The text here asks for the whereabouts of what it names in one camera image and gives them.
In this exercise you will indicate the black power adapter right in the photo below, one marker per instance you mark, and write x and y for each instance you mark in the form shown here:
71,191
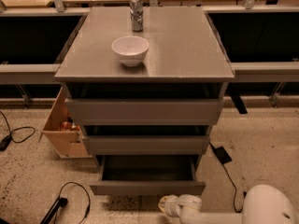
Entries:
222,155

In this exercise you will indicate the grey right rail beam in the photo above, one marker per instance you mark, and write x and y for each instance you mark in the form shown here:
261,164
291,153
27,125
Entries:
266,72

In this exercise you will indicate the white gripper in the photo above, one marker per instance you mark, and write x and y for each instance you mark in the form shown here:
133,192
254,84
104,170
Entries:
179,203

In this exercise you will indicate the grey top drawer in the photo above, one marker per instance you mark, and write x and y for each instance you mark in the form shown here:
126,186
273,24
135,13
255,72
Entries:
98,103

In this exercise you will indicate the grey rail beam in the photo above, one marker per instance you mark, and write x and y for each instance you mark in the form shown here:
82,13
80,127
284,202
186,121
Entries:
266,72
27,73

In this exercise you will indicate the black bar tool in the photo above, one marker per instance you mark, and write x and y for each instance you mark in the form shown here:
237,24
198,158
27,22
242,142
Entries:
58,203

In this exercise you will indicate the black adapter left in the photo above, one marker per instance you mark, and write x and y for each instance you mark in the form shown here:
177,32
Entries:
5,142

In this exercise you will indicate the silver drink can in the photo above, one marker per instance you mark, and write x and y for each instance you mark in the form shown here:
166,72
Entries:
136,13

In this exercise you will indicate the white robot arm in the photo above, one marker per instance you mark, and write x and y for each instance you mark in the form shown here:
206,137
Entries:
263,204

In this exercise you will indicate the white ceramic bowl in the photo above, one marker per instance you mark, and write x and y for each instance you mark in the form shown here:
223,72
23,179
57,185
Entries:
130,50

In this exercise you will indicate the grey drawer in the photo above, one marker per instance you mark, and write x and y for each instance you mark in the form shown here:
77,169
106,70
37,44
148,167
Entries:
98,103
144,175
145,140

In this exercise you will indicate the grey drawer cabinet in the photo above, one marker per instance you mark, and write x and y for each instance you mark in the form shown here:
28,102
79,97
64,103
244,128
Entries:
182,49

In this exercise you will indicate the grey left rail beam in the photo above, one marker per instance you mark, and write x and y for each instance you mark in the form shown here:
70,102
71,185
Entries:
27,73

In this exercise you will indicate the grey middle drawer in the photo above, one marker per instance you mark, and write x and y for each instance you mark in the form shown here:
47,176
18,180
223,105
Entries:
145,140

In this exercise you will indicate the cardboard box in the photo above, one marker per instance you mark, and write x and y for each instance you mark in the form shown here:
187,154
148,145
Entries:
64,136

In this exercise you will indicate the grey bottom drawer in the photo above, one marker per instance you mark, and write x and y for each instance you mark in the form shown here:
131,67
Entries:
144,175

